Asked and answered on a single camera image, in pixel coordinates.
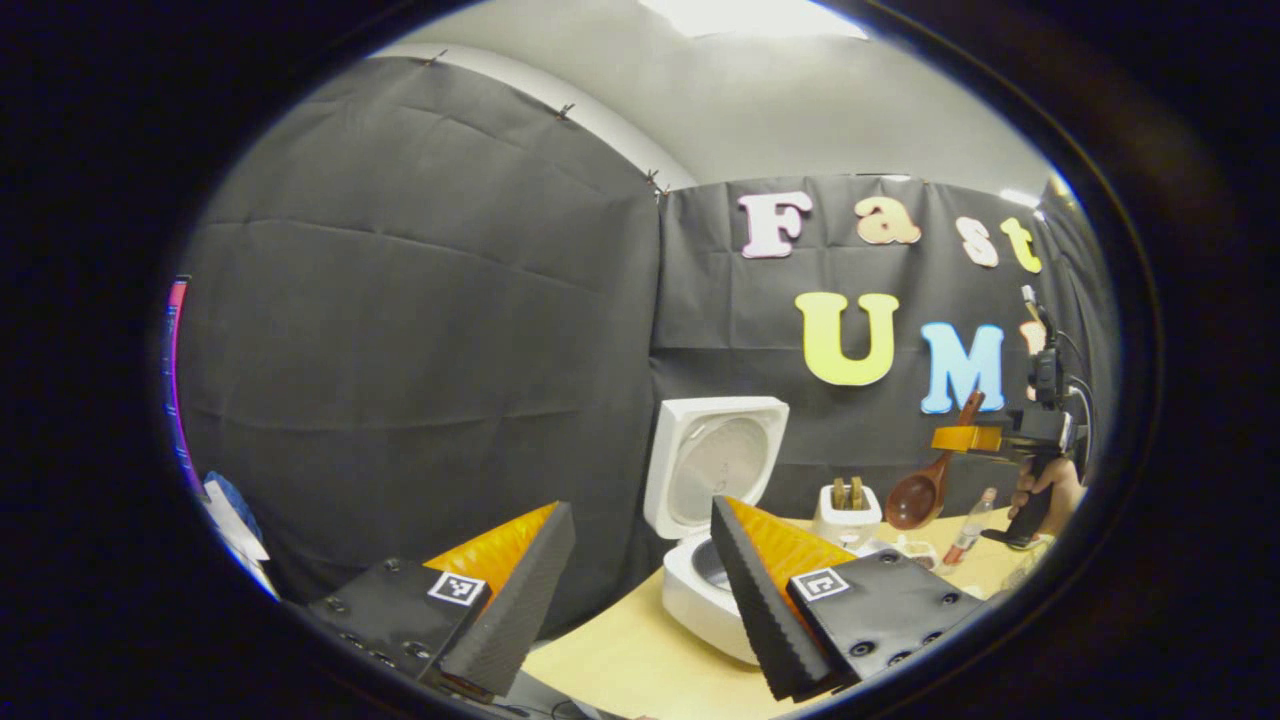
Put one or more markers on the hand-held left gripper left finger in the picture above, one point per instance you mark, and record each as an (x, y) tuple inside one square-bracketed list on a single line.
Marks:
[(515, 610)]

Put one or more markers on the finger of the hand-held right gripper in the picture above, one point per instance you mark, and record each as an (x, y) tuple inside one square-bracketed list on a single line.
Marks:
[(965, 438)]

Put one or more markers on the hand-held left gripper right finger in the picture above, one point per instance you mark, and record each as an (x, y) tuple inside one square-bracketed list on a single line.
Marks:
[(760, 600)]

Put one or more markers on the brown wooden spoon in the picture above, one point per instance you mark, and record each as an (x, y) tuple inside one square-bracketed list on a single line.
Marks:
[(912, 500)]

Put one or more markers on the white rice cooker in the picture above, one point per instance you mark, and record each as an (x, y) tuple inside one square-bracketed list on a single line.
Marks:
[(715, 455)]

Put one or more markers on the clear plastic bottle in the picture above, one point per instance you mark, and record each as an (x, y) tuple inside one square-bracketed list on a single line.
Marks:
[(968, 530)]

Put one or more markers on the white toaster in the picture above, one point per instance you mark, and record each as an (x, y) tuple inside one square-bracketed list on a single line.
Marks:
[(845, 525)]

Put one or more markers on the white divided bean dish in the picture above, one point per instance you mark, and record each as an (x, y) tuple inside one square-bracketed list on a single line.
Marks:
[(918, 553)]

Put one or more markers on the black backdrop cloth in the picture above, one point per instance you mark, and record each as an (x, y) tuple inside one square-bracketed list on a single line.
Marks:
[(400, 350)]

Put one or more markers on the white and blue object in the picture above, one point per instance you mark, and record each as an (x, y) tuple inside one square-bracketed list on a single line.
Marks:
[(235, 525)]

